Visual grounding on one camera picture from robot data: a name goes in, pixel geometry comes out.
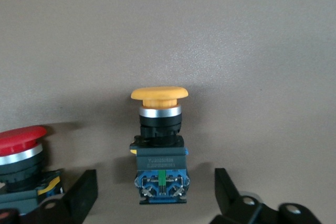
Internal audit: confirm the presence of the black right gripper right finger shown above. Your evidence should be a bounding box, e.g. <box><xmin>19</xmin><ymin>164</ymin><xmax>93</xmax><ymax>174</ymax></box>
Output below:
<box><xmin>211</xmin><ymin>168</ymin><xmax>324</xmax><ymax>224</ymax></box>

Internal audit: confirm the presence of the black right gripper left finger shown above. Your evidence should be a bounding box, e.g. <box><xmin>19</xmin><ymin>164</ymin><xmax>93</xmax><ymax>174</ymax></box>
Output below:
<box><xmin>0</xmin><ymin>169</ymin><xmax>99</xmax><ymax>224</ymax></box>

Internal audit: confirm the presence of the yellow mushroom push button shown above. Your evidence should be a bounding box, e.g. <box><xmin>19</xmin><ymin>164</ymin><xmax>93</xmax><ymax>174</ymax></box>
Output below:
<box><xmin>129</xmin><ymin>86</ymin><xmax>191</xmax><ymax>205</ymax></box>

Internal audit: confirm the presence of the red mushroom push button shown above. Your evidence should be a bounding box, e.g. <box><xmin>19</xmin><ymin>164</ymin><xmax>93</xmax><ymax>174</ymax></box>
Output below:
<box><xmin>0</xmin><ymin>125</ymin><xmax>65</xmax><ymax>216</ymax></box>

